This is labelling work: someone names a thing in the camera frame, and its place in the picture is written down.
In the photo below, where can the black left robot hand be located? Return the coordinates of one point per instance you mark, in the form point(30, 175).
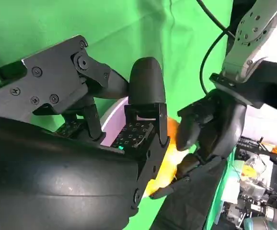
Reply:
point(220, 124)

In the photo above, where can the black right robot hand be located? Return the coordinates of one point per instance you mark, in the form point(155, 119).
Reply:
point(57, 179)

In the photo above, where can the orange white toy bread roll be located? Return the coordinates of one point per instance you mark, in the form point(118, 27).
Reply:
point(169, 163)

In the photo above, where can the black metal rack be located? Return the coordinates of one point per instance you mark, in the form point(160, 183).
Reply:
point(251, 143)

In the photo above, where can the clear plastic bag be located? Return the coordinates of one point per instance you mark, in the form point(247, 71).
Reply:
point(251, 170)

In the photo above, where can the lilac plate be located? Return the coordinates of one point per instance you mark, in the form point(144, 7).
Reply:
point(113, 119)

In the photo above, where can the black backdrop cloth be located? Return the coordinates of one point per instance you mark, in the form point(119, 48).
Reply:
point(188, 210)

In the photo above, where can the green table cloth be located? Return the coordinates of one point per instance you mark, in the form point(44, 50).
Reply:
point(129, 28)

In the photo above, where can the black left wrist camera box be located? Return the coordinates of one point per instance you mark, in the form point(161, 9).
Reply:
point(268, 86)

